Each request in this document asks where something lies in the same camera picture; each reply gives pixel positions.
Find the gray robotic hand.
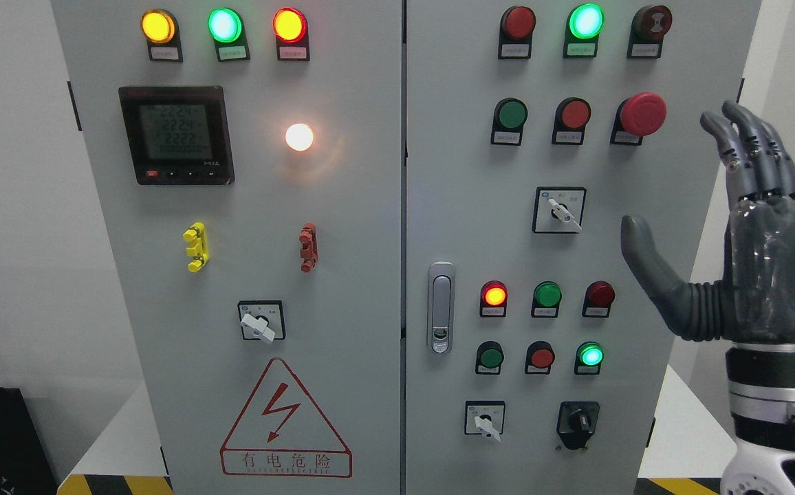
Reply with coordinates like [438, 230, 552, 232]
[621, 100, 795, 344]

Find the lower lit green button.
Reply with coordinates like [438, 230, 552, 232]
[574, 341, 605, 375]

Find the red emergency stop button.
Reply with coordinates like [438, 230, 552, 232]
[609, 91, 667, 146]

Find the middle green indicator light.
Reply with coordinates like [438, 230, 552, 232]
[532, 281, 563, 318]

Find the green indicator light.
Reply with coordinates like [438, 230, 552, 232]
[532, 281, 563, 318]
[208, 7, 250, 62]

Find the lower red push button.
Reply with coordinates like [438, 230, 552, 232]
[524, 341, 555, 374]

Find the red push button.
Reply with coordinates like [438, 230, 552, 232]
[552, 97, 591, 145]
[524, 341, 555, 374]

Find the right cabinet door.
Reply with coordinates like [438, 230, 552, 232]
[406, 1, 761, 494]

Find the cabinet door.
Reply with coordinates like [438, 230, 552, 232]
[406, 1, 761, 494]
[52, 1, 403, 494]

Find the upper red push button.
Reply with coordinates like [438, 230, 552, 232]
[552, 97, 591, 145]

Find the lit red indicator light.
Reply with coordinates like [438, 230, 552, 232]
[479, 280, 508, 318]

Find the lower green push button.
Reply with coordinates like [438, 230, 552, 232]
[474, 340, 505, 374]

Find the green push button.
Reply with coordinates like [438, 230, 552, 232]
[474, 340, 505, 374]
[490, 98, 527, 146]

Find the dark red buzzer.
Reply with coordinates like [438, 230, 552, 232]
[627, 4, 673, 59]

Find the upper green push button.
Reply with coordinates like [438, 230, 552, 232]
[490, 98, 527, 146]

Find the top right green lit light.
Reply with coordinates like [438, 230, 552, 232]
[562, 3, 605, 58]

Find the top right dark red light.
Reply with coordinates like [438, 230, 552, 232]
[498, 5, 536, 60]

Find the red terminal connector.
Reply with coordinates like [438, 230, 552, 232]
[298, 222, 318, 273]

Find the white glowing lamp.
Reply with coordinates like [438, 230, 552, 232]
[284, 122, 315, 153]

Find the red electric hazard warning sticker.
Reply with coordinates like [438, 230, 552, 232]
[219, 357, 353, 477]

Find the left cabinet door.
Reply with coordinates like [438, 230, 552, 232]
[52, 1, 403, 494]

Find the top left red indicator light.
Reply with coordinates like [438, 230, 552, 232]
[272, 8, 310, 61]

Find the yellow terminal connector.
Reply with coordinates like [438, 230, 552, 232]
[182, 221, 210, 273]

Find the top left green indicator light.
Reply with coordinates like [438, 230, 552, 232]
[208, 7, 250, 62]

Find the black digital power meter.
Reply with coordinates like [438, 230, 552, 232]
[118, 87, 235, 186]

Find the yellow indicator light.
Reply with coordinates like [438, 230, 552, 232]
[140, 8, 183, 63]

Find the black selector knob switch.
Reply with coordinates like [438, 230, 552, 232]
[556, 401, 600, 450]

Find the silver door latch handle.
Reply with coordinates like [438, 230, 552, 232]
[428, 262, 455, 354]

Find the left door gray rotary switch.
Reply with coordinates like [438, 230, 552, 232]
[237, 300, 285, 344]

